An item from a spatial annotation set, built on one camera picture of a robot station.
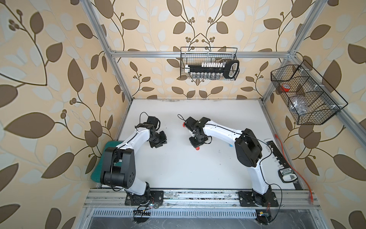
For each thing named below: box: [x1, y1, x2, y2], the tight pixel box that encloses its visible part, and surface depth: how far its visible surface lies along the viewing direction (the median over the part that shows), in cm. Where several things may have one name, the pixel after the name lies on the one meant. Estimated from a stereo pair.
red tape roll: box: [280, 83, 291, 93], surface depth 83 cm
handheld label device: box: [265, 140, 303, 190], surface depth 84 cm
